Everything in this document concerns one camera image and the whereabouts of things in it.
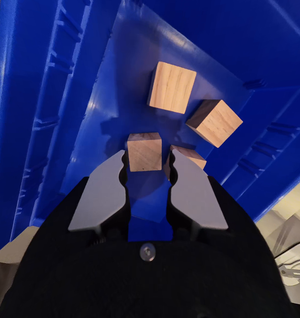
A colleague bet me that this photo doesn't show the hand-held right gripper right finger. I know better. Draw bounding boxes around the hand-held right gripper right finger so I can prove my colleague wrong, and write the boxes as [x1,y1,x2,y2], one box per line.
[166,149,229,242]

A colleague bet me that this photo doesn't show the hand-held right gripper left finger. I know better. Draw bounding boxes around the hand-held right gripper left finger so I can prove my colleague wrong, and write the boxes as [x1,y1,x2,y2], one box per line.
[68,150,132,238]

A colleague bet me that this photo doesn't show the wooden cube with blue stripe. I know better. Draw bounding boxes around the wooden cube with blue stripe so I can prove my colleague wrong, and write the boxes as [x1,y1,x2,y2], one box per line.
[147,61,197,114]
[127,132,163,172]
[185,99,244,148]
[163,145,207,181]

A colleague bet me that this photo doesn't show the blue plastic bin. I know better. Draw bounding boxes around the blue plastic bin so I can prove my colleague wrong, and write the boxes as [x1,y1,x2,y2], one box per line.
[0,0,300,256]

